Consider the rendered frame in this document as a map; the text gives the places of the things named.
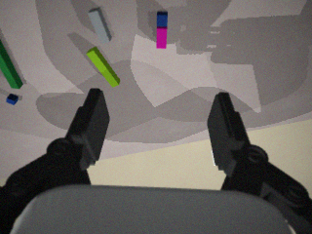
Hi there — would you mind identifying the magenta rectangular block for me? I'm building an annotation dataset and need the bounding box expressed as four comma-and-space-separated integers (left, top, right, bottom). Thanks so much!
157, 26, 167, 49

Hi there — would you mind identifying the grey rectangular block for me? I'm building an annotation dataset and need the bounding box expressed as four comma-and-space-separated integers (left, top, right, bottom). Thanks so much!
88, 7, 112, 44

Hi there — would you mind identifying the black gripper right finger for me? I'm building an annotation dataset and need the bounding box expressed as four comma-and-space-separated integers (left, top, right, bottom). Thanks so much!
207, 93, 312, 234

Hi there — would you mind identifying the small blue block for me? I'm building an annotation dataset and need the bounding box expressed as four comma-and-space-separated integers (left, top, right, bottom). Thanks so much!
7, 94, 19, 105
157, 12, 168, 26

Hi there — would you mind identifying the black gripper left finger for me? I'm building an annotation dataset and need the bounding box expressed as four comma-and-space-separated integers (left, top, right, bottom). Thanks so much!
0, 88, 110, 234

